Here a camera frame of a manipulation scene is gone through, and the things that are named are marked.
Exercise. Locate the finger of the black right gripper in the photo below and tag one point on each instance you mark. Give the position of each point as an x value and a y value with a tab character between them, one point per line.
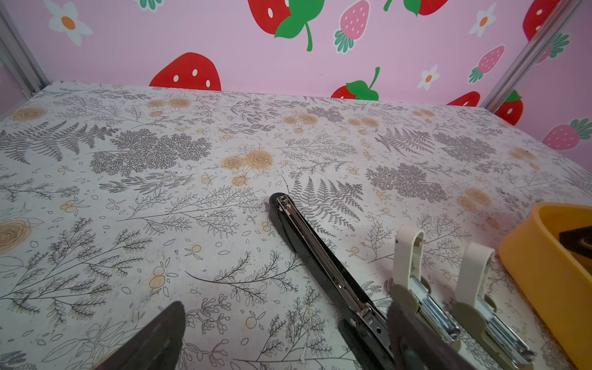
578	241

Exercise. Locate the yellow plastic tray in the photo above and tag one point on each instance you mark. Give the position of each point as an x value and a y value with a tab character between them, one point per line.
555	282

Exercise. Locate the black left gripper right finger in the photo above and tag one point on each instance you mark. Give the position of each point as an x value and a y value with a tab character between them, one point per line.
415	346

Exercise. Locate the black long stapler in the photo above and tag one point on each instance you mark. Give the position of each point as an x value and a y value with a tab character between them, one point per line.
363	326

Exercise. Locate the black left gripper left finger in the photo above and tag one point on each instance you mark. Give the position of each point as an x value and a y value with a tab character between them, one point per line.
156	346

